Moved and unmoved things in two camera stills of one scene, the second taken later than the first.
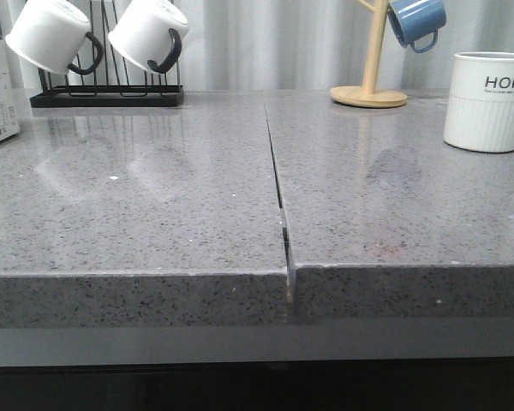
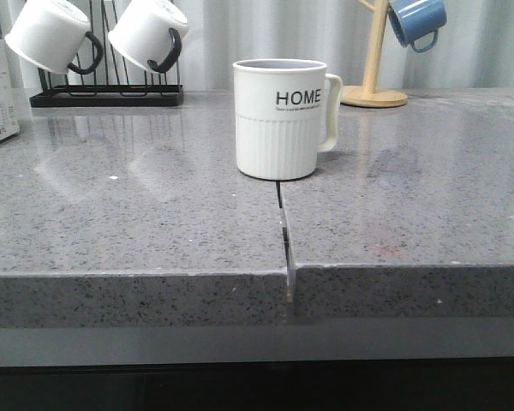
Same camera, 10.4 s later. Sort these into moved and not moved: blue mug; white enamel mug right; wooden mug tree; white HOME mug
Moved: white HOME mug
Not moved: wooden mug tree; blue mug; white enamel mug right
